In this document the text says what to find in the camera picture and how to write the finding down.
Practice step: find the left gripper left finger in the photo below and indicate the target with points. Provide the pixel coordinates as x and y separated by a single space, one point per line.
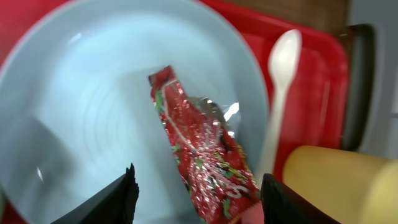
115 204

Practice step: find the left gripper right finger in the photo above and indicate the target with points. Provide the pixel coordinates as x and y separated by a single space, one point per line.
281 205

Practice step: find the red snack wrapper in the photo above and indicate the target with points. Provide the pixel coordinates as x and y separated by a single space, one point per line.
210 161

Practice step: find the yellow plastic cup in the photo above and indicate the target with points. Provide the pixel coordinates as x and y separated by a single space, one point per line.
348 186

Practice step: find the grey dishwasher rack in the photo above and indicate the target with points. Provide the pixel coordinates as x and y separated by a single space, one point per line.
371 114

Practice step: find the light blue plate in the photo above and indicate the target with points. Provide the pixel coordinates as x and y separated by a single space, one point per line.
76 110

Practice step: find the white plastic spoon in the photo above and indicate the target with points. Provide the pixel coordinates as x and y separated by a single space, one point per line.
282 65

